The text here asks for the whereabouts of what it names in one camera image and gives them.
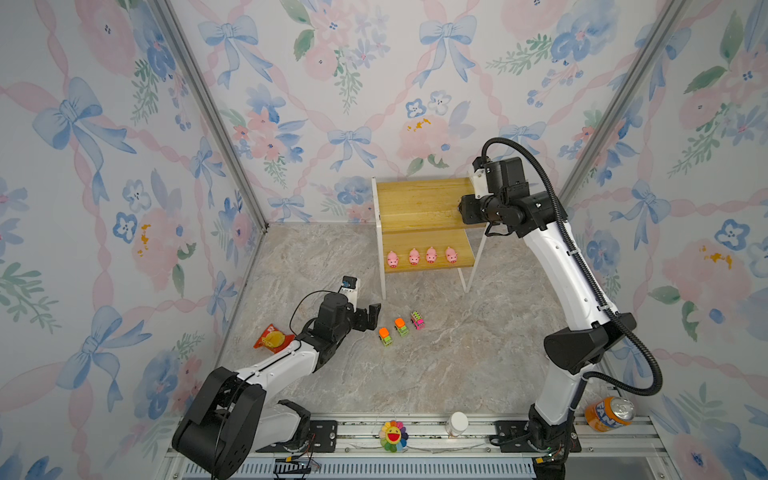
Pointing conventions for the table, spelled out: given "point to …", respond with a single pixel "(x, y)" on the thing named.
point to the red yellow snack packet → (274, 339)
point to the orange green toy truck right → (400, 326)
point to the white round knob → (457, 424)
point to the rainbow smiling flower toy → (394, 436)
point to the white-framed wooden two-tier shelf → (418, 227)
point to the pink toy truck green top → (417, 320)
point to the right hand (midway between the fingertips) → (467, 202)
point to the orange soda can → (609, 413)
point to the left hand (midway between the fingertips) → (367, 300)
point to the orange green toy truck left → (384, 335)
